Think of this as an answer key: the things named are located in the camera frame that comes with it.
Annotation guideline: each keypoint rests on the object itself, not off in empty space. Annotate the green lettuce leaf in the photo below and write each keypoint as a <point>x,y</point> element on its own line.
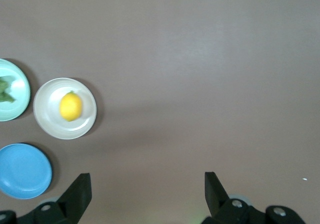
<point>5,91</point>

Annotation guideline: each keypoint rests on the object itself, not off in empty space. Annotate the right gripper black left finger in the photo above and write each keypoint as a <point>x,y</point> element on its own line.
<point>70,204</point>

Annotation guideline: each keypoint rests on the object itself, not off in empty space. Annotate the blue round plate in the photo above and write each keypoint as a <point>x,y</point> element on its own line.
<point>22,171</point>

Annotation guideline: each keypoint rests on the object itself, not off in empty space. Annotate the pale beige round plate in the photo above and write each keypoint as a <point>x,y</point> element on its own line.
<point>47,119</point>

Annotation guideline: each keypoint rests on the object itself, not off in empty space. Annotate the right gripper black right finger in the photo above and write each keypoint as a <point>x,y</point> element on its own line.
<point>225,211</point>

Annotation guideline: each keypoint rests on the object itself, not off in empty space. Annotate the yellow lemon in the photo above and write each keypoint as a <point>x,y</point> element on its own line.
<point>70,106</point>

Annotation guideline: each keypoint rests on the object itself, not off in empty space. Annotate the pale green round plate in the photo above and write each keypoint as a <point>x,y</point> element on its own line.
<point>21,104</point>

